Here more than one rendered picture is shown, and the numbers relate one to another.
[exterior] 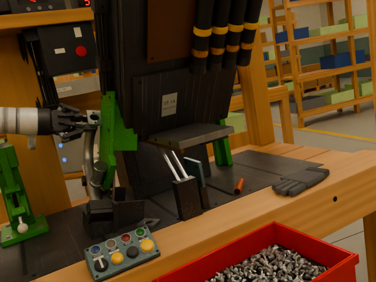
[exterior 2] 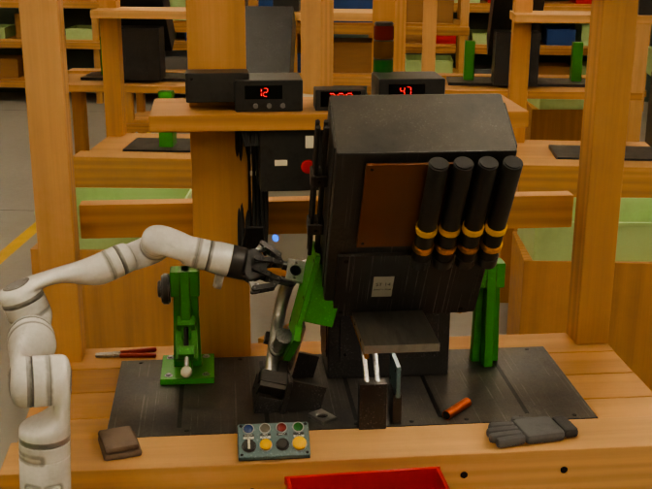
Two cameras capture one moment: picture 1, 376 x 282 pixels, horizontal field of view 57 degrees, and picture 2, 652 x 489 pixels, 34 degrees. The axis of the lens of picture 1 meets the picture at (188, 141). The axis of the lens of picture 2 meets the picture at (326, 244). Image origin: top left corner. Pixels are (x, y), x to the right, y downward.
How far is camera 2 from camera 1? 143 cm
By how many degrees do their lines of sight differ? 20
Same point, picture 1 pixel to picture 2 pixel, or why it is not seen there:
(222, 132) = (422, 346)
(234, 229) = (403, 459)
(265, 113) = (599, 294)
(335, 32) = not seen: outside the picture
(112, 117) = (309, 285)
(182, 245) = (338, 455)
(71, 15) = (305, 122)
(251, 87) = (583, 245)
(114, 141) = (308, 310)
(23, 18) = (246, 121)
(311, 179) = (537, 435)
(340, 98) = not seen: outside the picture
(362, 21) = not seen: outside the picture
